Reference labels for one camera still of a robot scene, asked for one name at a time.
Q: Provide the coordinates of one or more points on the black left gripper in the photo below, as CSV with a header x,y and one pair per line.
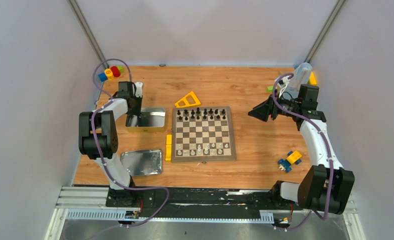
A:
x,y
134,111

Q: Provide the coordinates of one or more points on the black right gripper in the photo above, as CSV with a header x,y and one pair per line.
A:
x,y
262,111

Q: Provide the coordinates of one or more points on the gold tin with white pieces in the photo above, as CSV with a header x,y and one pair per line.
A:
x,y
150,120

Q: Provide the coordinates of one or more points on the small yellow rectangular block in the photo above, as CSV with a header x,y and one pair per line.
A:
x,y
169,139

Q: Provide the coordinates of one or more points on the yellow arch block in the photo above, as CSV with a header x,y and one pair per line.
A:
x,y
168,153

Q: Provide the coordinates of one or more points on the wooden chess board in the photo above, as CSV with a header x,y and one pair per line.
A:
x,y
202,132

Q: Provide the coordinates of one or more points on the yellow triangle frame block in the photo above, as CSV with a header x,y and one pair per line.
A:
x,y
189,100

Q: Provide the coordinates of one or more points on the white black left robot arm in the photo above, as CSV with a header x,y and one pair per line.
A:
x,y
98,137

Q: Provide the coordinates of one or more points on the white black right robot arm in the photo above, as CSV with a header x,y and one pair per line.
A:
x,y
327,185

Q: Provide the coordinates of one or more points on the black chess pieces row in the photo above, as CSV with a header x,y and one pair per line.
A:
x,y
200,114

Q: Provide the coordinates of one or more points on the green rectangular block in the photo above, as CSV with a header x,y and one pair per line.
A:
x,y
270,89

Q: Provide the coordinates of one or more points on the green block at corner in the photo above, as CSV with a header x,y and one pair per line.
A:
x,y
121,69

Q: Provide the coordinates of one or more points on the red cylinder block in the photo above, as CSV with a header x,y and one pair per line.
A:
x,y
115,71

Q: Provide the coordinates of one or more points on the yellow cylinder block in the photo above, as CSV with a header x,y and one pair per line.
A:
x,y
109,74

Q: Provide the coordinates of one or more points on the blue cube block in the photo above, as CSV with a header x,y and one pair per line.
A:
x,y
102,77

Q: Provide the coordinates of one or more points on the yellow blue toy car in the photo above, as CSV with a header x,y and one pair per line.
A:
x,y
293,158

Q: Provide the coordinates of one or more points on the clear blue plastic container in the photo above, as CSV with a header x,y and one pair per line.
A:
x,y
301,75

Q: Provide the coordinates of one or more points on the silver tin lid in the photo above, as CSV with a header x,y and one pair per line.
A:
x,y
142,162

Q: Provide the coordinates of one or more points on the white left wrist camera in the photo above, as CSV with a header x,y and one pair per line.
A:
x,y
138,89

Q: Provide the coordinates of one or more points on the yellow block at right wall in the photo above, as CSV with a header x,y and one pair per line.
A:
x,y
312,79

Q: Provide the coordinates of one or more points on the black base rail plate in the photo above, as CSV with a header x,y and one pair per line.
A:
x,y
200,203

